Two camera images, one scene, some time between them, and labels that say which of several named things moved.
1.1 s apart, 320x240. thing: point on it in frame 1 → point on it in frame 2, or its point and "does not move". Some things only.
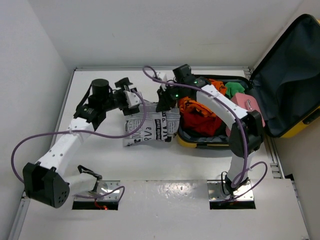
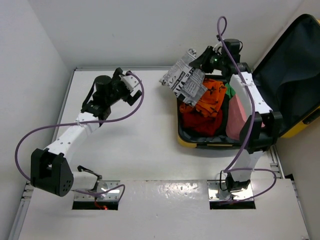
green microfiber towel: [232, 88] does not move
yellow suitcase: [285, 83] does not move
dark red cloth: [207, 126] does not move
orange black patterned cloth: [186, 105] does not move
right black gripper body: [172, 94] → [212, 61]
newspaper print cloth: [158, 126] → [188, 83]
